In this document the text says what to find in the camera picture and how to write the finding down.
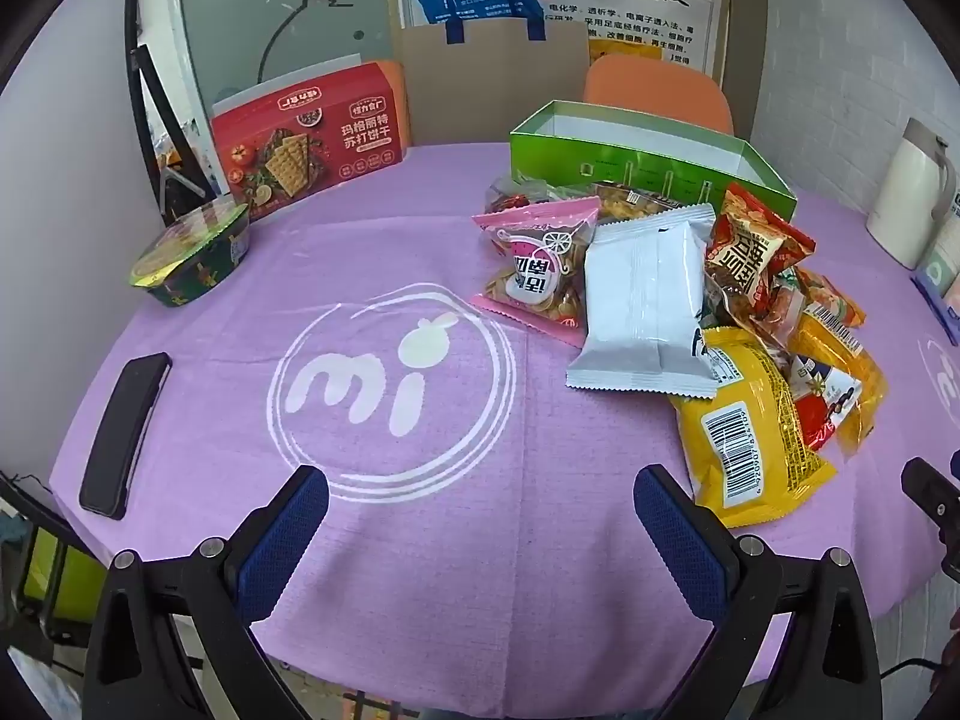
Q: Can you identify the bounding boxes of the red white snack packet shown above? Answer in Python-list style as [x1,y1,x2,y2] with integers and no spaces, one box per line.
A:
[787,356,863,451]

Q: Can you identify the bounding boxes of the red cracker box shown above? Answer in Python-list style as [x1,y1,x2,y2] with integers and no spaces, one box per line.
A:
[210,62,410,222]

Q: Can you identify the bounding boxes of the small orange snack packet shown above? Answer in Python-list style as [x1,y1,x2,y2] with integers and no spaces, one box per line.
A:
[795,266,867,331]

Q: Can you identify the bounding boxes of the orange chair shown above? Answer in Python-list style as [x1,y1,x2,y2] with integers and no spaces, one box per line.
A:
[583,54,734,136]

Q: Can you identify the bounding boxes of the white thermos jug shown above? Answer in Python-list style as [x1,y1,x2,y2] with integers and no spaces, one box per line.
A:
[866,118,960,271]

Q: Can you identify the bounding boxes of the pink snack packet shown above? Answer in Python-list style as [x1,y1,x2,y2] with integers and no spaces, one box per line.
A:
[471,195,602,350]

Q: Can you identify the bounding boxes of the purple printed tablecloth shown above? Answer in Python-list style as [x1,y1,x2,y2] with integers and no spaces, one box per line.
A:
[49,141,960,720]

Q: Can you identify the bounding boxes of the large yellow snack packet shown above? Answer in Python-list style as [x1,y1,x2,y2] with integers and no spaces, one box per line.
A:
[670,326,837,530]

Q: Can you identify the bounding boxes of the wall poster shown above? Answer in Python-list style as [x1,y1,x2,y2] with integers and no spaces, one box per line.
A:
[525,0,732,87]

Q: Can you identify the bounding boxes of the black framed whiteboard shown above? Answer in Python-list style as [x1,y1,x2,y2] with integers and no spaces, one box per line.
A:
[15,0,218,215]

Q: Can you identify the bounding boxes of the yellow nugget snack packet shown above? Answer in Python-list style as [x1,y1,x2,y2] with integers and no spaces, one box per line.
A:
[592,181,687,224]

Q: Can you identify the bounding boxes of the black smartphone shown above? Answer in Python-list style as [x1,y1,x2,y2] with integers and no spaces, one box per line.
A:
[79,351,173,520]

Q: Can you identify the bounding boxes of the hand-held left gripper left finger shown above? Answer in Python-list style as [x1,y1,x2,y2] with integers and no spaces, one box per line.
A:
[82,465,331,720]

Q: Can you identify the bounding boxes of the red nugget snack packet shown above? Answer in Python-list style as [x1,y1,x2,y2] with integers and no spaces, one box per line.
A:
[705,184,817,323]

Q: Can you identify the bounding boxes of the brown cardboard sheet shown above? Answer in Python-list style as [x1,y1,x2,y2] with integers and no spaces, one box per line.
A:
[384,0,590,147]

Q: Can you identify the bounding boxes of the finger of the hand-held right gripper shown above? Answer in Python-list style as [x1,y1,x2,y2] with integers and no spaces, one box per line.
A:
[900,456,960,541]

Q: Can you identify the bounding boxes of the green cardboard box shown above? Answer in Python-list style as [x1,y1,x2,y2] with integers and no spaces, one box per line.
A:
[508,100,798,222]

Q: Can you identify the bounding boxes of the clear red print snack packet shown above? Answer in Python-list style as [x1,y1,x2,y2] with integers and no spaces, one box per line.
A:
[484,176,571,218]

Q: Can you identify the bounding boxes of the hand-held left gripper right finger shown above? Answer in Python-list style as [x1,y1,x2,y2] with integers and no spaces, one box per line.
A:
[634,465,905,720]

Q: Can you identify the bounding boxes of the pack of paper cups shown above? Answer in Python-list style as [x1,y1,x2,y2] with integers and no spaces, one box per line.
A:
[911,202,960,346]

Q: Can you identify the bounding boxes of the green instant noodle bowl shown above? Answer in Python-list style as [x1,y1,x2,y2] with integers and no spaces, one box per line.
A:
[127,201,252,310]

